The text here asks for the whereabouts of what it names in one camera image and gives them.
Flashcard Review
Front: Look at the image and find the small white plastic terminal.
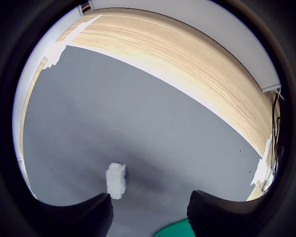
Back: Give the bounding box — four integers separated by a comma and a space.
106, 162, 127, 200

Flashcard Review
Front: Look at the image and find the round green lid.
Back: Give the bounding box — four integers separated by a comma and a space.
154, 218, 197, 237

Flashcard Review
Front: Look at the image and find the white tape piece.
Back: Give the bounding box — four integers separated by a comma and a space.
249, 134, 274, 187
43, 14, 102, 72

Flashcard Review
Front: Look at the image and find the dark grey mat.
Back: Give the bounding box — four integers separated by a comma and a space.
22, 45, 265, 237

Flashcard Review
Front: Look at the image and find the long white tape strip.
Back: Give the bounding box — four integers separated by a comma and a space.
65, 44, 266, 160

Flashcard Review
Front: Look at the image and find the white partition panel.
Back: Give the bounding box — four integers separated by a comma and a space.
90, 0, 282, 93

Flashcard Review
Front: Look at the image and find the thin black cable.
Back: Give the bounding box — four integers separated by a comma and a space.
271, 92, 286, 178

